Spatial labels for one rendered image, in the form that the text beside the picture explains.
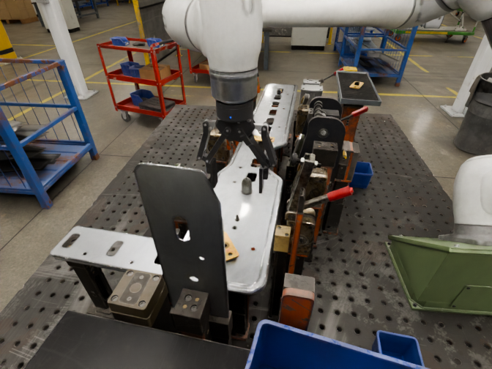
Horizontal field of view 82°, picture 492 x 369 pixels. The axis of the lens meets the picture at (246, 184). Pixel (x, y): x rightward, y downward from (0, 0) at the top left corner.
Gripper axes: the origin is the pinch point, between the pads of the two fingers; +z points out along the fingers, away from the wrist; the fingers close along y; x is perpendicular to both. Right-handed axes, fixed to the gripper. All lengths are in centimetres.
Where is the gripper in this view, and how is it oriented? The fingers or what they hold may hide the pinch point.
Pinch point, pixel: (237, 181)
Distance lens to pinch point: 68.2
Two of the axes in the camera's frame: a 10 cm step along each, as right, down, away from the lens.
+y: -9.8, -1.1, 1.7
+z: 0.1, 8.1, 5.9
